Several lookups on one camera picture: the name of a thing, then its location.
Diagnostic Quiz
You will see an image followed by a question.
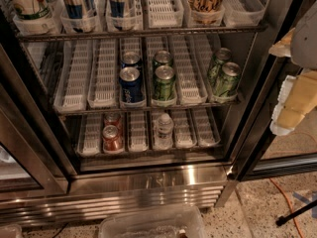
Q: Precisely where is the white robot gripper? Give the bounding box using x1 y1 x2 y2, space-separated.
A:
268 2 317 136

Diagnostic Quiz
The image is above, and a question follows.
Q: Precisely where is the white green 7up can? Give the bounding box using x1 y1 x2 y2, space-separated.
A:
10 0 52 20

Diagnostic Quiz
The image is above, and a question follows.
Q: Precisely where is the right front green can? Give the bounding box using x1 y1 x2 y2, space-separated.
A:
213 62 241 97

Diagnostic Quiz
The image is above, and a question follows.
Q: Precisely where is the right rear green can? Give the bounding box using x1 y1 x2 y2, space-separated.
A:
207 48 232 86

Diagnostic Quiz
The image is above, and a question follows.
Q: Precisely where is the front green soda can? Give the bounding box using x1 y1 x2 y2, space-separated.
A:
153 65 175 101

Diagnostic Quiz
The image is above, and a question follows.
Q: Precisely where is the green soda can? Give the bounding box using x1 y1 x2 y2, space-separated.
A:
153 65 175 101
153 50 173 68

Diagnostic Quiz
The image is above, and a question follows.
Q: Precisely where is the rear green soda can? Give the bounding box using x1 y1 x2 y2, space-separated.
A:
153 50 173 68

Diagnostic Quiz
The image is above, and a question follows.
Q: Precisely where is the front blue pepsi can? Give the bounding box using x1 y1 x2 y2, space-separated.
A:
119 66 144 103

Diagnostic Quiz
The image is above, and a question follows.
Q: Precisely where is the blue pepsi can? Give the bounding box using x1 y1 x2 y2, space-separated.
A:
121 52 143 70
119 66 144 103

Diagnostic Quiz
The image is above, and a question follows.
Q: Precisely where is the rear blue pepsi can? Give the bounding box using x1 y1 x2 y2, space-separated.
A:
121 52 143 70

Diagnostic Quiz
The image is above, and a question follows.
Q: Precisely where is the rear red soda can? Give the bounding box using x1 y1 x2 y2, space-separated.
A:
104 113 122 131

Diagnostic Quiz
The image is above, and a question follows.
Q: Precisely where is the red soda can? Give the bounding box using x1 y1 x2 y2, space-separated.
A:
102 125 123 153
104 113 122 131

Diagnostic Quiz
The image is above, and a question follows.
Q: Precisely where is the front red soda can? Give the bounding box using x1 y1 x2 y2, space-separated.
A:
102 125 123 153

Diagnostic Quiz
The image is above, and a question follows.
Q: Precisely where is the clear water bottle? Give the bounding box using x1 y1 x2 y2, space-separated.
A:
155 113 174 150

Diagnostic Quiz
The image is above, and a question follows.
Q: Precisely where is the black stand leg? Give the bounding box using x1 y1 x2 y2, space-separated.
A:
275 199 317 226

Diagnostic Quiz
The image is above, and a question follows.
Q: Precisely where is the clear plastic bin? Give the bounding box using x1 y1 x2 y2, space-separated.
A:
98 205 208 238

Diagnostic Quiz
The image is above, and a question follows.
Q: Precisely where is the orange cable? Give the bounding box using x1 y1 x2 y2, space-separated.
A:
268 178 305 238

